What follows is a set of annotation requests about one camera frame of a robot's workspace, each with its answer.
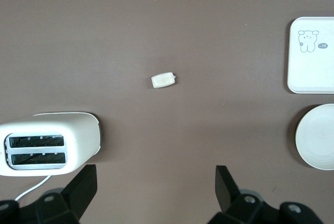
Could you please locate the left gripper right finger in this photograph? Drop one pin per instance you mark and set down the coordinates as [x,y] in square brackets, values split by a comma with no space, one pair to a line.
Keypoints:
[229,200]

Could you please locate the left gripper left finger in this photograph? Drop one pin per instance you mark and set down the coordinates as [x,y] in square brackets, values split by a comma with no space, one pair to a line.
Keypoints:
[78,195]

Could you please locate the brown table cover mat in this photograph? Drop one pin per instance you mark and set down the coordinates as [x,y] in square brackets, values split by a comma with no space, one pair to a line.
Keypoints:
[182,25]

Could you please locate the cream rabbit print tray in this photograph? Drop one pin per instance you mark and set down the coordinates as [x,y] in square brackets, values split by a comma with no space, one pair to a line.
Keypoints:
[308,72]

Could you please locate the cream two-slot toaster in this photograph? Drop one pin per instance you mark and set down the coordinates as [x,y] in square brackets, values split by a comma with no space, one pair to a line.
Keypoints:
[81,135]

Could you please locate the cream white bowl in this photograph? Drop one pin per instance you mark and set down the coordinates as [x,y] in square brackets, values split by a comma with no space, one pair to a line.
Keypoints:
[318,138]

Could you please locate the small white bun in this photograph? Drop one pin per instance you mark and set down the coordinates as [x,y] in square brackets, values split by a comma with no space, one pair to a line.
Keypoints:
[161,80]

